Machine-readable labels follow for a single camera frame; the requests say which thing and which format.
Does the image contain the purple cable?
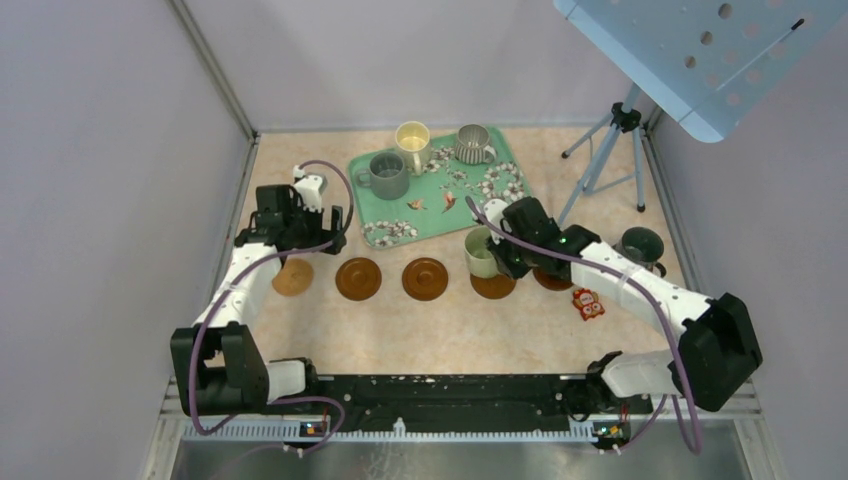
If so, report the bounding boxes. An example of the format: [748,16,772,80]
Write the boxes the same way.
[187,159,356,460]
[464,195,704,457]

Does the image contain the dark brown wooden coaster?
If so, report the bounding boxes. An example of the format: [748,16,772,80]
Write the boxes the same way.
[533,268,574,292]
[335,257,382,301]
[402,257,449,301]
[469,274,516,300]

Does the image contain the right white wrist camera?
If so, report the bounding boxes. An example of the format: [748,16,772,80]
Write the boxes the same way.
[483,198,511,233]

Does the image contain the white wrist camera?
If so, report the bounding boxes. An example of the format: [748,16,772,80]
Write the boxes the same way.
[293,166,327,213]
[483,198,511,233]

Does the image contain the light green mug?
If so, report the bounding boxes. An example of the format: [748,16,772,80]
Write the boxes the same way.
[464,227,499,279]

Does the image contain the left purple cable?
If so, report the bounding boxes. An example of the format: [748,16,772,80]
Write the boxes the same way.
[187,159,356,460]

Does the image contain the light tan wooden coaster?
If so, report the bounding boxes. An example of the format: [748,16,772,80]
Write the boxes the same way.
[272,258,314,297]

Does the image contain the plain grey mug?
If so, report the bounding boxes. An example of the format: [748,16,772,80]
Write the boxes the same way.
[354,152,410,201]

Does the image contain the grey tripod stand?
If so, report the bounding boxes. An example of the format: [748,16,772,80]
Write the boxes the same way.
[558,82,646,225]

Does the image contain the dark green mug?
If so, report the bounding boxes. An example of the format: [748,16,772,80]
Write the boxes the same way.
[614,226,667,278]

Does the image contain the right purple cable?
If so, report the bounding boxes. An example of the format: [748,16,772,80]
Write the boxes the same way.
[464,195,704,457]

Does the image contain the red owl picture card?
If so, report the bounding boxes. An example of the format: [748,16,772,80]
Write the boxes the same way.
[572,288,605,321]

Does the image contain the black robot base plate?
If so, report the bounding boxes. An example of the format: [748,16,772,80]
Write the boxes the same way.
[262,374,653,433]

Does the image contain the light blue perforated panel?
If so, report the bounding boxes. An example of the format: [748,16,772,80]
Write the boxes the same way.
[554,0,847,143]

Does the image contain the green floral serving tray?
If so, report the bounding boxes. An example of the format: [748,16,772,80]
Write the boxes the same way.
[347,126,532,250]

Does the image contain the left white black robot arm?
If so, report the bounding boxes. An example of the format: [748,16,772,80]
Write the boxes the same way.
[170,185,352,417]

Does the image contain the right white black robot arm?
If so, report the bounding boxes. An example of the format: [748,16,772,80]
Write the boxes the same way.
[466,197,763,412]

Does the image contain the ribbed grey mug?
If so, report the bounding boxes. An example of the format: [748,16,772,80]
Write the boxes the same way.
[454,124,497,165]

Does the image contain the aluminium frame rail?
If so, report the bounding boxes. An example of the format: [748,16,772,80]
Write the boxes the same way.
[142,375,788,479]

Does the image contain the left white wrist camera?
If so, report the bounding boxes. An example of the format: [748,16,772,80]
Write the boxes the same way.
[293,166,327,213]

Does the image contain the pale yellow mug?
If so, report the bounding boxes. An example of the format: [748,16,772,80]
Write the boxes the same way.
[394,121,432,176]

